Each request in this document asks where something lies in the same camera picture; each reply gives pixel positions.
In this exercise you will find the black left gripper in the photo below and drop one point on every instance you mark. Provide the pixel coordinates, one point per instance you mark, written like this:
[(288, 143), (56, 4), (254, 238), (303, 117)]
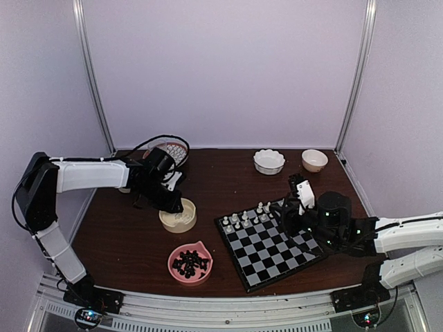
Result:
[(172, 205)]

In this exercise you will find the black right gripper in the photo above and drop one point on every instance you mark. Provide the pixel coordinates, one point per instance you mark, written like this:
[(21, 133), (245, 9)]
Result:
[(292, 212)]

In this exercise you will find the white chess piece tall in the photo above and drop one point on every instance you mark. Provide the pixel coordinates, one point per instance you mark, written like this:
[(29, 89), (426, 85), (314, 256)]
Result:
[(267, 207), (259, 208)]

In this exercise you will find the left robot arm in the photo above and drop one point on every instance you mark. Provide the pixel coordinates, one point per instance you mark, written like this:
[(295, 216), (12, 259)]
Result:
[(44, 178)]

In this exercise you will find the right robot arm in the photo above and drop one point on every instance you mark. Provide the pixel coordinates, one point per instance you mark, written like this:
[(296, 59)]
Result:
[(373, 236)]

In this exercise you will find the black chess pieces pile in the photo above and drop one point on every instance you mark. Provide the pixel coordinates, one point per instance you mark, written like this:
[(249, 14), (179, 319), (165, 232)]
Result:
[(187, 263)]

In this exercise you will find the clear glass tumbler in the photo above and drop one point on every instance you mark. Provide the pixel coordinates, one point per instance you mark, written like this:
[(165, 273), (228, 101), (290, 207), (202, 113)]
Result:
[(158, 143)]

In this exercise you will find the patterned saucer plate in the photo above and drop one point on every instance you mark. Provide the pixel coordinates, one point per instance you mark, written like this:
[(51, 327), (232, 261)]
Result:
[(177, 149)]

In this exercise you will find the small cream bowl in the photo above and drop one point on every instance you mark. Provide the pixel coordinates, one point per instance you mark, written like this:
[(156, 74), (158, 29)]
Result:
[(314, 160)]

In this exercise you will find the cream bowl with spout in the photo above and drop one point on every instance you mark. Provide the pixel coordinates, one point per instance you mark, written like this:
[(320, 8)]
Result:
[(171, 225)]

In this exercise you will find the black and white chessboard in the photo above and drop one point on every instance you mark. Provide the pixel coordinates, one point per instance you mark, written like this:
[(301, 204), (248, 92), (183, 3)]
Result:
[(262, 254)]

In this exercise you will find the white scalloped bowl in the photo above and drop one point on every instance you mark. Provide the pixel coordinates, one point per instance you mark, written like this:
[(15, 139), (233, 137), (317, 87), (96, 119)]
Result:
[(268, 162)]

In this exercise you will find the pink bowl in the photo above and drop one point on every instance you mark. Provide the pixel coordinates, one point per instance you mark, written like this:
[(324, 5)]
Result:
[(200, 276)]

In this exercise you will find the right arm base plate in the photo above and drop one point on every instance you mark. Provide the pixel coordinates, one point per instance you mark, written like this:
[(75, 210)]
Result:
[(349, 299)]

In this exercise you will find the aluminium front rail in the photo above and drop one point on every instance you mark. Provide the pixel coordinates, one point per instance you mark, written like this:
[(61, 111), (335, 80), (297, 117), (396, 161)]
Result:
[(312, 311)]

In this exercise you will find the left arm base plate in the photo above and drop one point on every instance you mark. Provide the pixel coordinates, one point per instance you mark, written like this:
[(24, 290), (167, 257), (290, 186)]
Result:
[(99, 299)]

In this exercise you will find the aluminium frame post right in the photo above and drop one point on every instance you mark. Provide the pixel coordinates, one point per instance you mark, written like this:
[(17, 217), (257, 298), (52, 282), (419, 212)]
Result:
[(362, 60)]

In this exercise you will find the aluminium frame post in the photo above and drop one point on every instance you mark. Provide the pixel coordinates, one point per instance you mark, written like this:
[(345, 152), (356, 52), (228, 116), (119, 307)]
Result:
[(78, 11), (362, 60)]

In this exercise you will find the aluminium frame post left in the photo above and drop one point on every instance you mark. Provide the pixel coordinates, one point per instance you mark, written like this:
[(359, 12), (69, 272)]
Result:
[(78, 11)]

